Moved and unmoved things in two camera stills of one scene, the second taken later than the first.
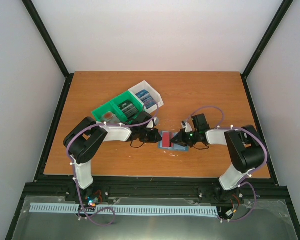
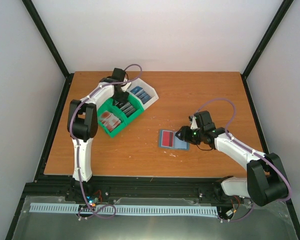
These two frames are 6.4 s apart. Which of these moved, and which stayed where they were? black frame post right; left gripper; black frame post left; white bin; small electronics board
Moved: left gripper; white bin
Stayed: black frame post left; small electronics board; black frame post right
